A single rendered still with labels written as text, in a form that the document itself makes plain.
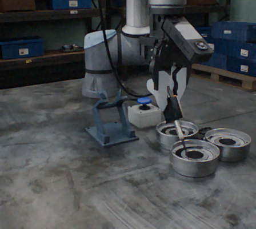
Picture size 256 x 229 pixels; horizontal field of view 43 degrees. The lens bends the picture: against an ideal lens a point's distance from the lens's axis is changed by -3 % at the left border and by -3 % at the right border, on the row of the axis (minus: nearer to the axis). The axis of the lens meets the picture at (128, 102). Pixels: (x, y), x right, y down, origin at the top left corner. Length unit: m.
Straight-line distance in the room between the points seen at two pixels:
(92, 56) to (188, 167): 0.63
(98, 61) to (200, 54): 0.63
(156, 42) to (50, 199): 0.36
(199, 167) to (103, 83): 0.61
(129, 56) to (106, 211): 0.70
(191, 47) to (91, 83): 0.65
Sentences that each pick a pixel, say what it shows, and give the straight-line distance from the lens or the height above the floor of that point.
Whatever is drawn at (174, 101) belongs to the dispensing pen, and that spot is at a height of 0.94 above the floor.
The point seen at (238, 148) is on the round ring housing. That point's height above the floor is 0.84.
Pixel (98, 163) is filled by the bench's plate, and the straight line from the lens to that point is 0.74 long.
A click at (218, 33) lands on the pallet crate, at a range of 4.75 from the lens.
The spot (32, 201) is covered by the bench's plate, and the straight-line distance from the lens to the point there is 0.64.
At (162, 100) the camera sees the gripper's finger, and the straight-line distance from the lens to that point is 0.67.
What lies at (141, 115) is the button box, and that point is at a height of 0.84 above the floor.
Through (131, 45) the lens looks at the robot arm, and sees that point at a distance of 1.17.
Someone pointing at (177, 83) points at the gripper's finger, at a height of 0.98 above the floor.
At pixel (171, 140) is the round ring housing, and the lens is 0.78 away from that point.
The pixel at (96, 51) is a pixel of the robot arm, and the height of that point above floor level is 0.97.
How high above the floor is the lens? 1.15
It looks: 18 degrees down
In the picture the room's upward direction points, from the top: 1 degrees counter-clockwise
